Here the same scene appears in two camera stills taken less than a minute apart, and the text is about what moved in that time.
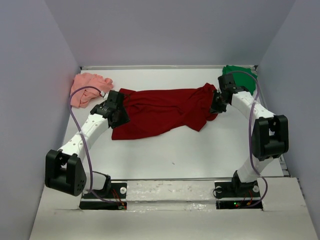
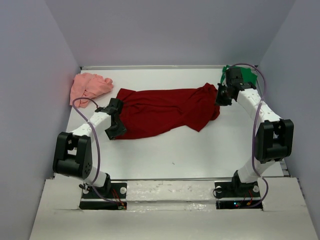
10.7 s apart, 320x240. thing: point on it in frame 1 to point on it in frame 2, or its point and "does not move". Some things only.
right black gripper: (214, 108) to (220, 102)
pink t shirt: (80, 97) does not move
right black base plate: (233, 195) does not move
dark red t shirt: (151, 111) does not move
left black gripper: (125, 117) to (120, 130)
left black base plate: (115, 198) does not move
